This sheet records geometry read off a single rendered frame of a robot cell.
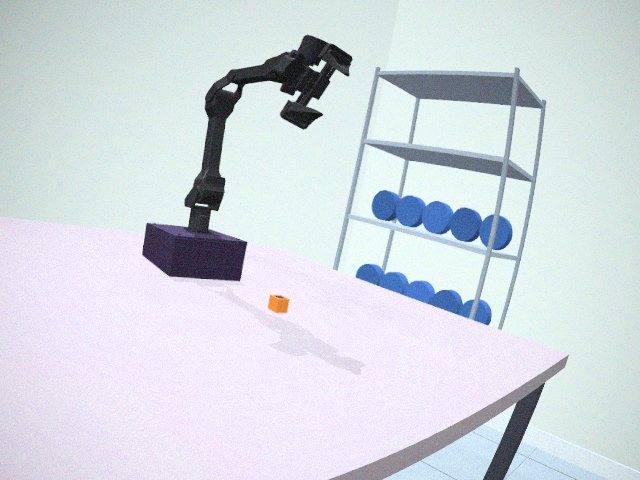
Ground orange block with dark blue square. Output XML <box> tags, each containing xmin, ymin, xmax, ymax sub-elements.
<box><xmin>267</xmin><ymin>295</ymin><xmax>290</xmax><ymax>313</ymax></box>

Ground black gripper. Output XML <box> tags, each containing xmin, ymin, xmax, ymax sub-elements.
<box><xmin>279</xmin><ymin>43</ymin><xmax>352</xmax><ymax>130</ymax></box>

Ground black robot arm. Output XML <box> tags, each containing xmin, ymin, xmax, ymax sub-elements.
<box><xmin>184</xmin><ymin>35</ymin><xmax>329</xmax><ymax>234</ymax></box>

